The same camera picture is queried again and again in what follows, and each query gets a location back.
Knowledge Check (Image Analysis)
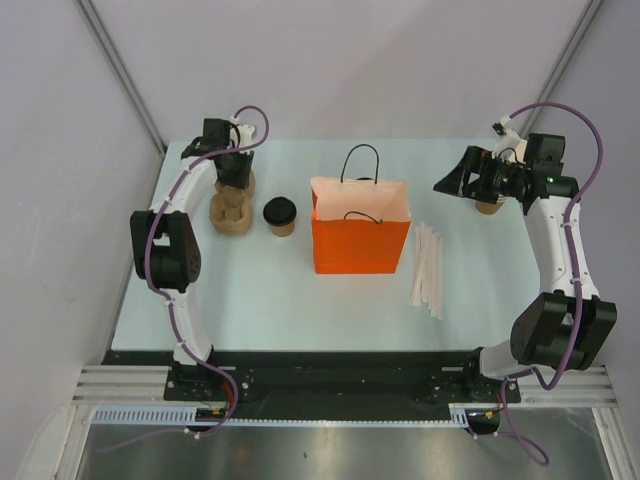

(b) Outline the white cable duct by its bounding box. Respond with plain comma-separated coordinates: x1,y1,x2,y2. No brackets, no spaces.
92,403,471,429

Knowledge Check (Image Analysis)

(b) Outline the brown pulp cup carrier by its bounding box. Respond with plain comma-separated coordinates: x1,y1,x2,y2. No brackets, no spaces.
209,171,256,236

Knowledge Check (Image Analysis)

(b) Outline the black coffee cup lid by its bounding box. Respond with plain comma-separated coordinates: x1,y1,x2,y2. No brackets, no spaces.
263,196,297,227

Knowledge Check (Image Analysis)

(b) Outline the single brown paper cup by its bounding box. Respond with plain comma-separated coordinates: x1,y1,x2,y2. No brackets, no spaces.
270,220,295,238

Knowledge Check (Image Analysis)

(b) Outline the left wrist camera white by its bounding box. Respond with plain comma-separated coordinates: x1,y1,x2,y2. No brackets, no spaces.
230,117,257,147

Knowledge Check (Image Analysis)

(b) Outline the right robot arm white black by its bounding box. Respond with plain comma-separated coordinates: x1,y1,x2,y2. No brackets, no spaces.
434,131,617,401

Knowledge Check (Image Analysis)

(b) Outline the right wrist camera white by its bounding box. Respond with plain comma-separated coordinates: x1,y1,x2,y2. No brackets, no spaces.
492,115,527,164

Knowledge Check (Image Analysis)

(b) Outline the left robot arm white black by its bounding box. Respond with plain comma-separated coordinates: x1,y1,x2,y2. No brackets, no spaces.
130,117,256,401

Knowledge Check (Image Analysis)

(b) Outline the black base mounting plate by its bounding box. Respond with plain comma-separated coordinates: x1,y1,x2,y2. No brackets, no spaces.
102,350,525,422

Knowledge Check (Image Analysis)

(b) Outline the aluminium rail frame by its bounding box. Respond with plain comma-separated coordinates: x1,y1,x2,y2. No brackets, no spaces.
59,366,639,479

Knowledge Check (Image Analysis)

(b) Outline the bundle of wrapped straws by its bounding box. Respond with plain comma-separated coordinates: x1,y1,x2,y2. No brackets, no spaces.
409,222,444,321

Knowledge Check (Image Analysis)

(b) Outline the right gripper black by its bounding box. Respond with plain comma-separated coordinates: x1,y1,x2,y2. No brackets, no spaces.
434,145,531,205

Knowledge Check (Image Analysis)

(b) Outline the stack of paper cups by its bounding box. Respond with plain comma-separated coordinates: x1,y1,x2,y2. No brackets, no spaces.
475,197,506,216

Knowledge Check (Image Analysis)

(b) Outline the orange paper bag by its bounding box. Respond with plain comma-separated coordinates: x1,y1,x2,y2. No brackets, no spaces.
311,152,411,275

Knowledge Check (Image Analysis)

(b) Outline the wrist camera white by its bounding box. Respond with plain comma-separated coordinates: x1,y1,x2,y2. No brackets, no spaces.
230,117,257,147
492,115,527,164

